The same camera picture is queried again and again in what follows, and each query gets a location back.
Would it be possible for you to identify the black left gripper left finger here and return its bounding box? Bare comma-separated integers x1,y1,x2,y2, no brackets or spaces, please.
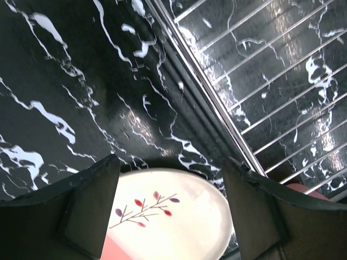
1,154,120,259

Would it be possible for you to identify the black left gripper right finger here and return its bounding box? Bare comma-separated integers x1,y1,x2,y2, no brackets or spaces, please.
222,159,346,259

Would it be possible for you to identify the pink and cream plate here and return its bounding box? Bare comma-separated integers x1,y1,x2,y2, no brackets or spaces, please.
101,168,234,259

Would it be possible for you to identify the pink plastic cup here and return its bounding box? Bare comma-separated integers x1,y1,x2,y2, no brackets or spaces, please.
286,183,330,201

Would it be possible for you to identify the metal wire dish rack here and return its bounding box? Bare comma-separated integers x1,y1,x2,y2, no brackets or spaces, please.
147,0,346,201

